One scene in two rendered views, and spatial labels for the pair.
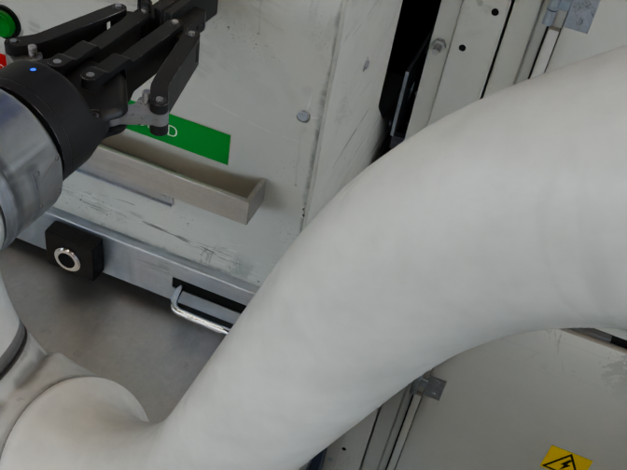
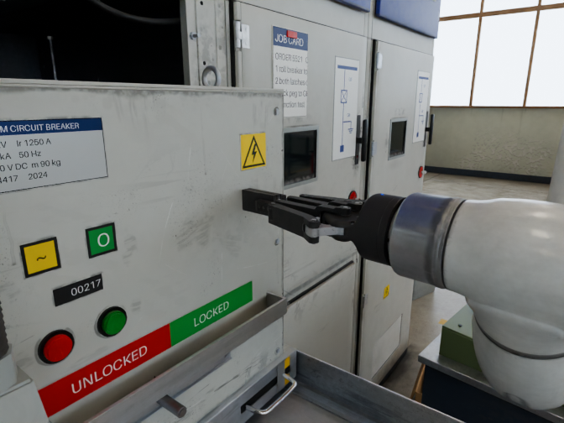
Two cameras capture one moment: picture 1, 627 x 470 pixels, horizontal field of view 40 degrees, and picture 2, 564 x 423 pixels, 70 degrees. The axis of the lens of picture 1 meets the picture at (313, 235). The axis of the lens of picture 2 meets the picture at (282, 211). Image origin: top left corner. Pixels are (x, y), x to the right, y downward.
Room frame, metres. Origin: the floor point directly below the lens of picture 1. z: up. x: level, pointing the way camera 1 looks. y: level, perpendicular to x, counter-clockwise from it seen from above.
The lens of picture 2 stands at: (0.35, 0.62, 1.38)
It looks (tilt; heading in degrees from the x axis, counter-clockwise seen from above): 15 degrees down; 293
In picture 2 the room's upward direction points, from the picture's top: straight up
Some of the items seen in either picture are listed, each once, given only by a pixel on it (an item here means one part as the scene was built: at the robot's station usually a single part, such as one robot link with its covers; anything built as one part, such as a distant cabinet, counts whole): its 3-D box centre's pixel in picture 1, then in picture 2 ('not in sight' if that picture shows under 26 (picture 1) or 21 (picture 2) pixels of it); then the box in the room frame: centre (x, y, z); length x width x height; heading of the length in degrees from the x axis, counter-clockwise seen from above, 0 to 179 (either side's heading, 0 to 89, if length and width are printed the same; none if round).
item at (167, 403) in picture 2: not in sight; (165, 395); (0.65, 0.28, 1.02); 0.06 x 0.02 x 0.04; 166
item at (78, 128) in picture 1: (58, 106); (364, 224); (0.44, 0.18, 1.24); 0.09 x 0.08 x 0.07; 162
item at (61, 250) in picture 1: (73, 252); not in sight; (0.64, 0.25, 0.90); 0.06 x 0.03 x 0.05; 76
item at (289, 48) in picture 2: not in sight; (291, 74); (0.75, -0.37, 1.44); 0.15 x 0.01 x 0.21; 76
